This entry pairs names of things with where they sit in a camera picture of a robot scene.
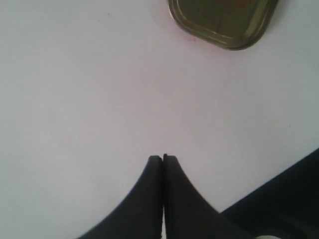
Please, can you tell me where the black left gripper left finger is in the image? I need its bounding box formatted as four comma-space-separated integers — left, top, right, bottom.
80, 156, 163, 239

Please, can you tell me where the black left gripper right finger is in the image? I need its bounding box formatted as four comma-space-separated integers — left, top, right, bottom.
163, 154, 253, 239

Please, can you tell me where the gold tin lid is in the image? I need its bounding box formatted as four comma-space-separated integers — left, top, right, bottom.
167, 0, 278, 50

